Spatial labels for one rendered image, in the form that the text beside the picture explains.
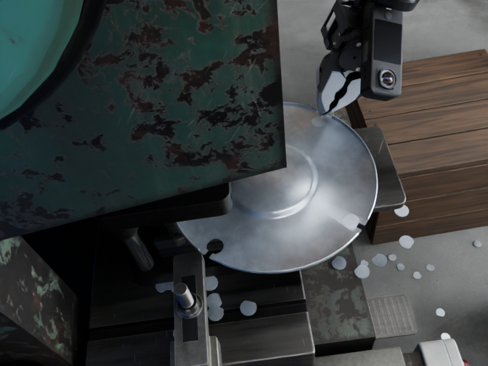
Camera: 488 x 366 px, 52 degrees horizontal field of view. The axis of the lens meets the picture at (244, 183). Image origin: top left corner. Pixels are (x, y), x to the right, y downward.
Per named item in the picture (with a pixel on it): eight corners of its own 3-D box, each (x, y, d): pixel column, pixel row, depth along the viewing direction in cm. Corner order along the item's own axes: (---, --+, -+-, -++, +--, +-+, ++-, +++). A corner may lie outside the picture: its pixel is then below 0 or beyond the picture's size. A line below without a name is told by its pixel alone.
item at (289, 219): (414, 153, 70) (415, 149, 69) (301, 319, 58) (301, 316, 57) (248, 81, 82) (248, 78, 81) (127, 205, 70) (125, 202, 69)
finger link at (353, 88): (332, 95, 80) (361, 49, 73) (341, 122, 76) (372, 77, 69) (315, 92, 79) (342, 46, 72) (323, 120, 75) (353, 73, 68)
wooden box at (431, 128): (455, 128, 170) (484, 47, 142) (504, 223, 148) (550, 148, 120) (340, 148, 171) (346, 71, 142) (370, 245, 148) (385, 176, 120)
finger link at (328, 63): (336, 88, 73) (366, 40, 66) (339, 96, 72) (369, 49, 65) (307, 83, 71) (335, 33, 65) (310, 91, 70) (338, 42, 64)
